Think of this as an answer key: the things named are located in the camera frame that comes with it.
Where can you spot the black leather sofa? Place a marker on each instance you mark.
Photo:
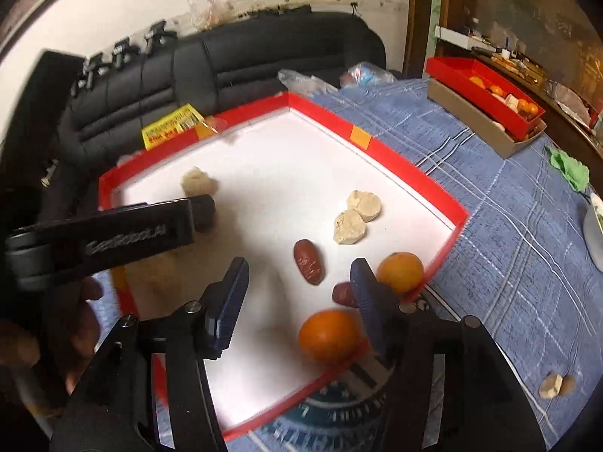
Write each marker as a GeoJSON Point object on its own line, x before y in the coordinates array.
{"type": "Point", "coordinates": [264, 52]}

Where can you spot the yellow printed packet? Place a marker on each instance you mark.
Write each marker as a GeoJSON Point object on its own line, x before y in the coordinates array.
{"type": "Point", "coordinates": [172, 125]}

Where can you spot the white flat box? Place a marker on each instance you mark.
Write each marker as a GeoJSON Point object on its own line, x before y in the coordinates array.
{"type": "Point", "coordinates": [452, 35]}

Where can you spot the green cloth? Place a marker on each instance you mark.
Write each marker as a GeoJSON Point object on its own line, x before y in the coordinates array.
{"type": "Point", "coordinates": [570, 167]}

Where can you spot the crumpled clear plastic bag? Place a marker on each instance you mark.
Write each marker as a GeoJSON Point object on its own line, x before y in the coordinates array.
{"type": "Point", "coordinates": [572, 99]}

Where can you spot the crumbly beige cake lump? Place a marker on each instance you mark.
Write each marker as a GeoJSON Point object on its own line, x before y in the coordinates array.
{"type": "Point", "coordinates": [198, 182]}

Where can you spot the white bowl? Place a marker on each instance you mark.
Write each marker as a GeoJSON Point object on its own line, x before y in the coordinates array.
{"type": "Point", "coordinates": [594, 240]}

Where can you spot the small orange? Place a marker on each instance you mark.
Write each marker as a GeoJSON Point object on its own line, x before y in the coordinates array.
{"type": "Point", "coordinates": [497, 90]}
{"type": "Point", "coordinates": [476, 82]}
{"type": "Point", "coordinates": [530, 109]}

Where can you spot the brown cardboard box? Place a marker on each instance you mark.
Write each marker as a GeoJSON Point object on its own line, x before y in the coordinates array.
{"type": "Point", "coordinates": [471, 115]}

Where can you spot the person's left hand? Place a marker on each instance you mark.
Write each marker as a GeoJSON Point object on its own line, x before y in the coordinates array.
{"type": "Point", "coordinates": [70, 329]}

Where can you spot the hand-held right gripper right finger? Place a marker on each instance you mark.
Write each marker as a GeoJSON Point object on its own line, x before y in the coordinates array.
{"type": "Point", "coordinates": [365, 301]}

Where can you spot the large red tray white inside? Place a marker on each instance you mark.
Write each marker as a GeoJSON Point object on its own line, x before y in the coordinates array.
{"type": "Point", "coordinates": [282, 174]}

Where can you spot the wooden sideboard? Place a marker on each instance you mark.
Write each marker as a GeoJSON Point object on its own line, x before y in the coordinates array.
{"type": "Point", "coordinates": [560, 70]}

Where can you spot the small red box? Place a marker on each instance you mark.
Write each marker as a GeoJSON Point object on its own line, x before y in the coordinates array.
{"type": "Point", "coordinates": [471, 99]}

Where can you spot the red date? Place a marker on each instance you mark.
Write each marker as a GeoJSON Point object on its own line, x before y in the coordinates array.
{"type": "Point", "coordinates": [343, 294]}
{"type": "Point", "coordinates": [308, 261]}

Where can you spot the blue white snack packet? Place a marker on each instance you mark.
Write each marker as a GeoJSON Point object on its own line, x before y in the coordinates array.
{"type": "Point", "coordinates": [367, 75]}

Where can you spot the beige cake piece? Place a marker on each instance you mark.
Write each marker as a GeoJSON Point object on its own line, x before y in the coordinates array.
{"type": "Point", "coordinates": [349, 229]}
{"type": "Point", "coordinates": [551, 386]}
{"type": "Point", "coordinates": [364, 205]}

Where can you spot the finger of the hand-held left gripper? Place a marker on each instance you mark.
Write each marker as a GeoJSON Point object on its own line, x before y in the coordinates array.
{"type": "Point", "coordinates": [203, 212]}

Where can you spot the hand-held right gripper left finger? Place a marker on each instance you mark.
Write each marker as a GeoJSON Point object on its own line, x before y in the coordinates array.
{"type": "Point", "coordinates": [231, 313]}

